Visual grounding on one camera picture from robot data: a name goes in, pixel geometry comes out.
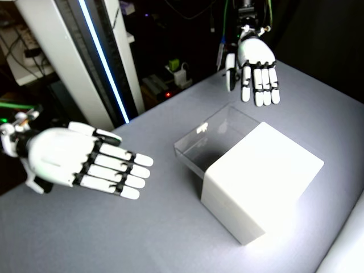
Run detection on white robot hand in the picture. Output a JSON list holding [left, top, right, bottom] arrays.
[[27, 121, 154, 200], [224, 38, 281, 107]]

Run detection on clear plastic tray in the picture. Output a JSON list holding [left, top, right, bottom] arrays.
[[173, 105, 261, 180]]

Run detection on white drawer cabinet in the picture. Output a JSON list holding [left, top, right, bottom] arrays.
[[200, 121, 325, 246]]

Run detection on white charger block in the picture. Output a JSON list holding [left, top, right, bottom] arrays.
[[173, 64, 193, 88]]

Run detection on grey table cloth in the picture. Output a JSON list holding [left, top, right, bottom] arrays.
[[0, 59, 364, 273]]

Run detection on white column with light strip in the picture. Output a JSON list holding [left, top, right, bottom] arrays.
[[16, 0, 146, 131]]

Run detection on white power strip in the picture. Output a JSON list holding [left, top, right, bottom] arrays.
[[15, 24, 40, 51]]

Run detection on green cable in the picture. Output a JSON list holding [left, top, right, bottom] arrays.
[[0, 101, 38, 111], [222, 0, 230, 39]]

